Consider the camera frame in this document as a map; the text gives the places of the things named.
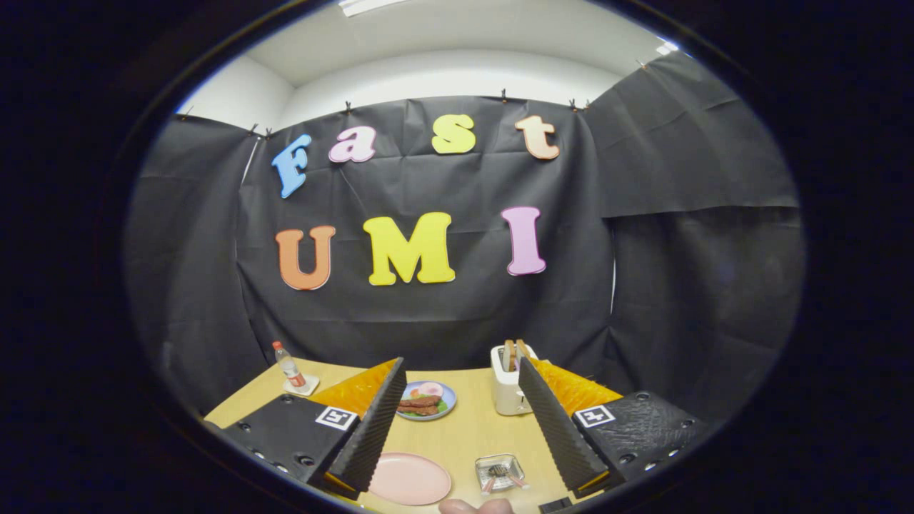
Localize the clear bottle with red label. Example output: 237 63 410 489
272 341 306 388

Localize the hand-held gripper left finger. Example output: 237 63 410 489
204 357 408 500

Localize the perforated steel basket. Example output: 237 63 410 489
475 453 528 495

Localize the pink plate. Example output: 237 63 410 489
368 452 453 506

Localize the white toaster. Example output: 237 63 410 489
491 345 538 416

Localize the blue plate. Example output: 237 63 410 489
396 381 458 422

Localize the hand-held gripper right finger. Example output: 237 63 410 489
518 357 711 499

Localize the row of cloth clips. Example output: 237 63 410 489
179 61 652 140

